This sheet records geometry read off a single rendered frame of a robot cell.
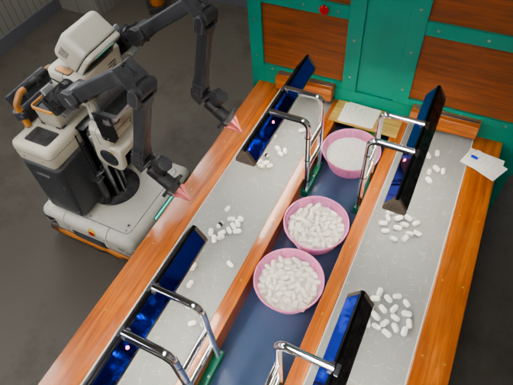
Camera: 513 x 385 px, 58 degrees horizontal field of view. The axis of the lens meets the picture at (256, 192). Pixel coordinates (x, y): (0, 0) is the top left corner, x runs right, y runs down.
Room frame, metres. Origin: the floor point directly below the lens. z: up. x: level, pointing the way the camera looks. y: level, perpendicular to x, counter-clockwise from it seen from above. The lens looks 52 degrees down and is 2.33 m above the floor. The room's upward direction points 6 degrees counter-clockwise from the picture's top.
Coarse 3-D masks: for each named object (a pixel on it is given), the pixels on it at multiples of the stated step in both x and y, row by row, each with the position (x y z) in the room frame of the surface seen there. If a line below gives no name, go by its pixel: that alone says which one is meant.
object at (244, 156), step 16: (304, 64) 1.63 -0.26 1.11; (288, 80) 1.55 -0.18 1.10; (304, 80) 1.57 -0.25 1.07; (288, 96) 1.46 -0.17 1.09; (288, 112) 1.41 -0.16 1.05; (256, 128) 1.27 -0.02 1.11; (272, 128) 1.30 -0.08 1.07; (256, 144) 1.21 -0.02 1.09; (240, 160) 1.17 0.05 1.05; (256, 160) 1.16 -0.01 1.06
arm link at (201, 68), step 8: (200, 16) 1.56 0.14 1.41; (200, 24) 1.55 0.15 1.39; (208, 24) 1.60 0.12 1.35; (200, 32) 1.55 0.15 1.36; (208, 32) 1.57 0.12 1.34; (200, 40) 1.59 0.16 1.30; (208, 40) 1.58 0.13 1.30; (200, 48) 1.59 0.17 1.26; (208, 48) 1.59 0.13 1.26; (200, 56) 1.59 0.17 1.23; (208, 56) 1.59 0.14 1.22; (200, 64) 1.59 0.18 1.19; (208, 64) 1.60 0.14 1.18; (200, 72) 1.59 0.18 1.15; (208, 72) 1.61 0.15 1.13; (192, 80) 1.61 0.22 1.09; (200, 80) 1.59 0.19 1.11; (208, 80) 1.62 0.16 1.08; (192, 88) 1.61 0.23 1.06; (200, 88) 1.58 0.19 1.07; (208, 88) 1.63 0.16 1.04; (200, 96) 1.58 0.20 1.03
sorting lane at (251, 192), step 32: (288, 128) 1.63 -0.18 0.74; (288, 160) 1.42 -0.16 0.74; (224, 192) 1.27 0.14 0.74; (256, 192) 1.25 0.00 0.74; (192, 224) 1.12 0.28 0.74; (224, 224) 1.10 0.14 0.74; (256, 224) 1.09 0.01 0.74; (224, 256) 0.95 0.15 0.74; (192, 288) 0.82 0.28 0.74; (224, 288) 0.81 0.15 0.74; (160, 320) 0.71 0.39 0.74; (128, 384) 0.49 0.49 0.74; (160, 384) 0.48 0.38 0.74
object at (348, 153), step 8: (336, 144) 1.51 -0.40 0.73; (344, 144) 1.49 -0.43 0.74; (352, 144) 1.49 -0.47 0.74; (360, 144) 1.49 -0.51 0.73; (328, 152) 1.46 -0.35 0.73; (336, 152) 1.46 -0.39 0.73; (344, 152) 1.44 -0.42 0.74; (352, 152) 1.44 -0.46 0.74; (360, 152) 1.44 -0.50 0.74; (336, 160) 1.40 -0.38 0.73; (344, 160) 1.40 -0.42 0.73; (352, 160) 1.39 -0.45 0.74; (360, 160) 1.39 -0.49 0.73; (344, 168) 1.35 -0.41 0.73; (352, 168) 1.35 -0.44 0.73; (360, 168) 1.35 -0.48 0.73
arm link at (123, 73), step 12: (132, 60) 1.28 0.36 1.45; (108, 72) 1.27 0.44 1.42; (120, 72) 1.22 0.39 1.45; (132, 72) 1.25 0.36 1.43; (144, 72) 1.26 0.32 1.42; (84, 84) 1.35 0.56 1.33; (96, 84) 1.31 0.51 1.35; (108, 84) 1.27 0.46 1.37; (120, 84) 1.24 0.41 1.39; (132, 84) 1.20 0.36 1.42; (144, 84) 1.21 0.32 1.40; (60, 96) 1.38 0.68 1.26; (72, 96) 1.35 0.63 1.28; (84, 96) 1.35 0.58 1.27; (144, 96) 1.19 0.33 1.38; (72, 108) 1.36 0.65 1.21
